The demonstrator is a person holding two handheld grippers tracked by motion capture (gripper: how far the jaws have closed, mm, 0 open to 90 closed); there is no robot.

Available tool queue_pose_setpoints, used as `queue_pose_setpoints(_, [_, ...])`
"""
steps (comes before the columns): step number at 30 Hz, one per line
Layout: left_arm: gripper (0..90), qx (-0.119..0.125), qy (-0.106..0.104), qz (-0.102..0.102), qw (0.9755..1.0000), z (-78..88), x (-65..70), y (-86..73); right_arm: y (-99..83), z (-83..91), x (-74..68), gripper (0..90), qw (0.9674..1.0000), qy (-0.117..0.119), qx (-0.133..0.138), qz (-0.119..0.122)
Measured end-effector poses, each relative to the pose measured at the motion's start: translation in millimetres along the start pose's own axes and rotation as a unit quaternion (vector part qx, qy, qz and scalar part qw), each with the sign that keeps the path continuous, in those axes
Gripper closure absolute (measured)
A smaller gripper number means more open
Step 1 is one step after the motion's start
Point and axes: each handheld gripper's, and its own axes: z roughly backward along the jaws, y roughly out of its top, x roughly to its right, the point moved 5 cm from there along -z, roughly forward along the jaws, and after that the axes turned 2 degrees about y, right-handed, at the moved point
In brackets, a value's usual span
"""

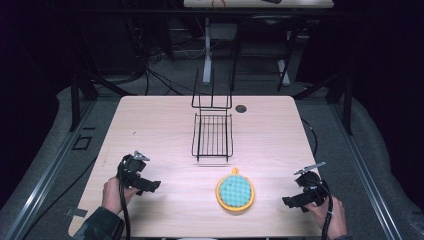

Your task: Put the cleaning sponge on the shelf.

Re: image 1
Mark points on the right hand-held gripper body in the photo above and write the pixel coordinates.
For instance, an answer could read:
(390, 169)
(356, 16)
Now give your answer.
(313, 188)

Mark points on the black metal stand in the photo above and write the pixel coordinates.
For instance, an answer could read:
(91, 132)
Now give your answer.
(348, 103)
(75, 100)

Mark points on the person's right hand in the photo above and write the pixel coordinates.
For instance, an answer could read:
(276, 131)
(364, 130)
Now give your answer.
(328, 218)

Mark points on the person's left hand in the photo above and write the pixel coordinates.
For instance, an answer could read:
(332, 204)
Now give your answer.
(112, 196)

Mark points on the grey tape strip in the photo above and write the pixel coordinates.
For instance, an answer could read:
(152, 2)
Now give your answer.
(76, 212)

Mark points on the metal floor rail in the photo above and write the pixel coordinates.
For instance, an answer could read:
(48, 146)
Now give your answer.
(365, 173)
(43, 173)

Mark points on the white table leg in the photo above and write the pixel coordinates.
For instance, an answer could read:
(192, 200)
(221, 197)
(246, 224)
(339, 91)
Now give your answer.
(207, 53)

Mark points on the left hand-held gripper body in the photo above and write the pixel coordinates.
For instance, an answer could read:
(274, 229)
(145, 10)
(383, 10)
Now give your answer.
(130, 166)

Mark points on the black chair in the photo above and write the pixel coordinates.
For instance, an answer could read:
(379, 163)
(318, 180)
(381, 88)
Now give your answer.
(263, 40)

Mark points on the round orange teal sponge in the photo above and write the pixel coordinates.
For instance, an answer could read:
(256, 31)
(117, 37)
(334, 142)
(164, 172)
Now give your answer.
(235, 191)

